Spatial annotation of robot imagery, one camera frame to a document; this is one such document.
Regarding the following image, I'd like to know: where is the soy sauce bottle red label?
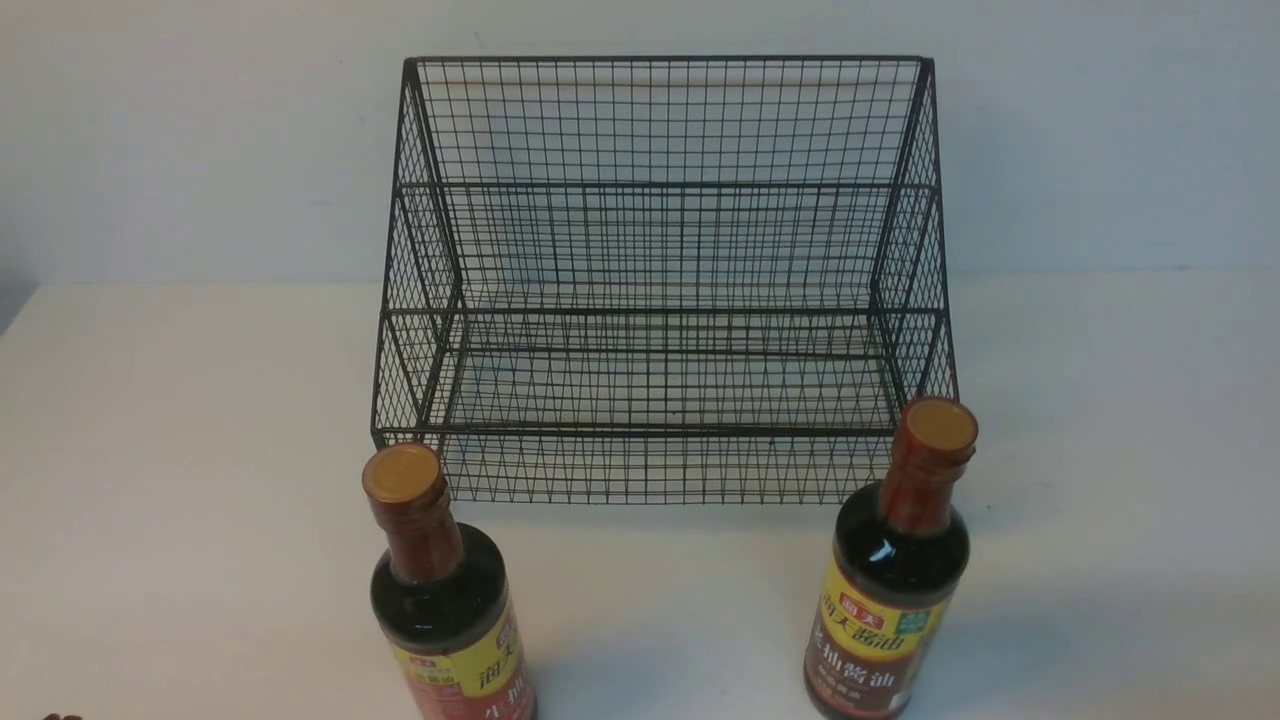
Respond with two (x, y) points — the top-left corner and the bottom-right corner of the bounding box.
(361, 443), (539, 719)

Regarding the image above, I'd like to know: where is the soy sauce bottle brown label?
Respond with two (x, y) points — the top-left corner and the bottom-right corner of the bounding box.
(803, 396), (979, 719)

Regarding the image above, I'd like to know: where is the black wire mesh rack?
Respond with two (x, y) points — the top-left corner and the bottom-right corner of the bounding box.
(370, 54), (959, 505)

